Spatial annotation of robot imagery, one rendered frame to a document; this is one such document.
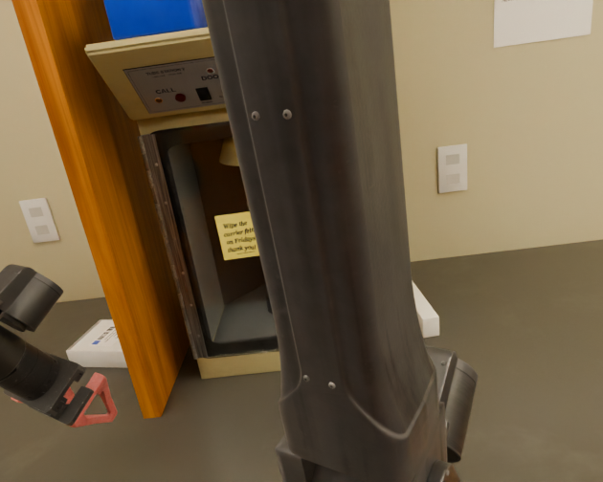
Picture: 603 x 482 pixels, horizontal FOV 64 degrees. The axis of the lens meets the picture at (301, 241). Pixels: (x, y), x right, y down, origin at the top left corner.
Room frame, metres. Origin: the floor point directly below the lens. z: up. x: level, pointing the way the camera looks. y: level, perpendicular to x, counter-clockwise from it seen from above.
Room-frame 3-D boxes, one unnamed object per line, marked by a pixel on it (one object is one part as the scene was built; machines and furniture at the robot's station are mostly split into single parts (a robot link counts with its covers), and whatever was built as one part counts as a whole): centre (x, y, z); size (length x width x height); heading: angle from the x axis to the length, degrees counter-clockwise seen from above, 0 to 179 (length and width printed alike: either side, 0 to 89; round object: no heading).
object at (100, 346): (0.88, 0.41, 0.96); 0.16 x 0.12 x 0.04; 76
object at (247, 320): (0.72, 0.06, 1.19); 0.30 x 0.01 x 0.40; 86
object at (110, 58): (0.67, 0.06, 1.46); 0.32 x 0.11 x 0.10; 87
